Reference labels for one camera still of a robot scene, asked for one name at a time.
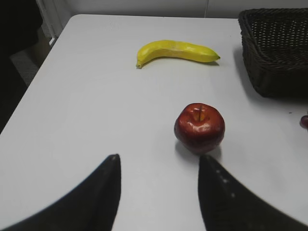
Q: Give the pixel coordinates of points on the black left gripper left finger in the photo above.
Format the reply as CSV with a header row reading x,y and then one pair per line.
x,y
91,206

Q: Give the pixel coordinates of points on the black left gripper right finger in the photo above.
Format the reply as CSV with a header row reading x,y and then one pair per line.
x,y
227,205

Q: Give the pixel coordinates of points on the purple grape bunch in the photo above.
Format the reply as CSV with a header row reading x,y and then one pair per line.
x,y
304,122

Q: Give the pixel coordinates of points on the black wicker basket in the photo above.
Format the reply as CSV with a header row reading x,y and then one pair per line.
x,y
275,50

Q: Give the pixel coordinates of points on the red apple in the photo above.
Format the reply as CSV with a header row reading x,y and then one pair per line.
x,y
200,128

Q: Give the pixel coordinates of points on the yellow banana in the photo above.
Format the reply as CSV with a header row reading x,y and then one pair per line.
x,y
175,49

